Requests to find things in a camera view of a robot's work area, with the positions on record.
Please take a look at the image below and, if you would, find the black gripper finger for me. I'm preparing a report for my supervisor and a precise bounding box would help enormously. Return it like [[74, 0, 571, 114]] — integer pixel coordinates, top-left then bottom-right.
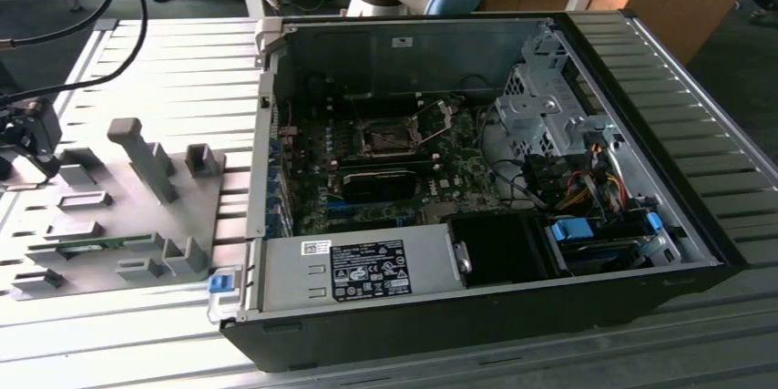
[[11, 96, 64, 179], [0, 118, 26, 182]]

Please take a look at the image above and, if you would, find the metal socket cover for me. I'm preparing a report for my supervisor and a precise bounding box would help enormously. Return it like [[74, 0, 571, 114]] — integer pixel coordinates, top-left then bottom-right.
[[411, 101, 457, 145]]

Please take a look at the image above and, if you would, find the CPU socket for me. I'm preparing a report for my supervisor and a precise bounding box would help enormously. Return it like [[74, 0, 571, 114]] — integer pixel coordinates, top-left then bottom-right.
[[362, 116, 425, 156]]

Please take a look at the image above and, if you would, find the grey parts rack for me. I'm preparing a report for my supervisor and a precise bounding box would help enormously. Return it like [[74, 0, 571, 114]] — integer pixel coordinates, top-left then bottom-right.
[[8, 118, 227, 302]]

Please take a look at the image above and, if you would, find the green RAM stick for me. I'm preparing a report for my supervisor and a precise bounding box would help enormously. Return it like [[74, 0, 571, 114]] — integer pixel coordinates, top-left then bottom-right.
[[55, 234, 155, 257]]

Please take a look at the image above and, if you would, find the blue plastic case latch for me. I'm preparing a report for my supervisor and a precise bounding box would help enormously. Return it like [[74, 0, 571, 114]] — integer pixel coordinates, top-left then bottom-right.
[[207, 274, 236, 295]]

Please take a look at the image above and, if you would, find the silver power supply unit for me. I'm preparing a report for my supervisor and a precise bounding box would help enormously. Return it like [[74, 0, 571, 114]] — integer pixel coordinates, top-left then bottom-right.
[[258, 224, 473, 313]]

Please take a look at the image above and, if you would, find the black graphics card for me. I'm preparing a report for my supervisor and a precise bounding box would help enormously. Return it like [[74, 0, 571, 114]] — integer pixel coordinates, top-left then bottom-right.
[[338, 168, 422, 204]]

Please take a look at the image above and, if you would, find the black RAM slot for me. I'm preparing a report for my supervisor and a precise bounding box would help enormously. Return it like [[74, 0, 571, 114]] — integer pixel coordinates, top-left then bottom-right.
[[335, 155, 431, 172]]

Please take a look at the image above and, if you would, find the green motherboard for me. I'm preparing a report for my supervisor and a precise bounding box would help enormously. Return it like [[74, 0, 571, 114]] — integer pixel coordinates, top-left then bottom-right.
[[266, 99, 553, 239]]

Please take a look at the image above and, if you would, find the black open PC case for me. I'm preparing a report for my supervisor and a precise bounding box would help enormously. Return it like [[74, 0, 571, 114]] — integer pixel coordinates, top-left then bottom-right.
[[218, 9, 750, 374]]

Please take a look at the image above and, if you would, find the silver metal drive cage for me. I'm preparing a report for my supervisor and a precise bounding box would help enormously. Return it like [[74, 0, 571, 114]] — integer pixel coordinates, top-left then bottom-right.
[[491, 26, 629, 159]]

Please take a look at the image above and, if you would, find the blue disk carrier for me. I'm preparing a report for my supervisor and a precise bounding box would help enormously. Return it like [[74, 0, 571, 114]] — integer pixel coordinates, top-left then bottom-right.
[[545, 215, 595, 243]]

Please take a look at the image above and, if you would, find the black hard disk drive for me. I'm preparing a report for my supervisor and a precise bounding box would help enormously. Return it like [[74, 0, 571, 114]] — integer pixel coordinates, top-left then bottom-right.
[[557, 236, 650, 274]]

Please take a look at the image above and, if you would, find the silver metal latch handle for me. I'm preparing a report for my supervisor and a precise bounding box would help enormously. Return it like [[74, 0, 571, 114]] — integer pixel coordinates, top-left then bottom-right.
[[450, 239, 475, 275]]

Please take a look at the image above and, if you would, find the grey flat wire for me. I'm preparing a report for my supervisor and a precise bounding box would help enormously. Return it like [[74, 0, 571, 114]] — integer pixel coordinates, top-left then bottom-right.
[[489, 170, 553, 210]]

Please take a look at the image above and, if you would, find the yellow red wire bundle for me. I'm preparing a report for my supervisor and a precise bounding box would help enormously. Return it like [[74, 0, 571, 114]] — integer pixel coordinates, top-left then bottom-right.
[[562, 169, 629, 217]]

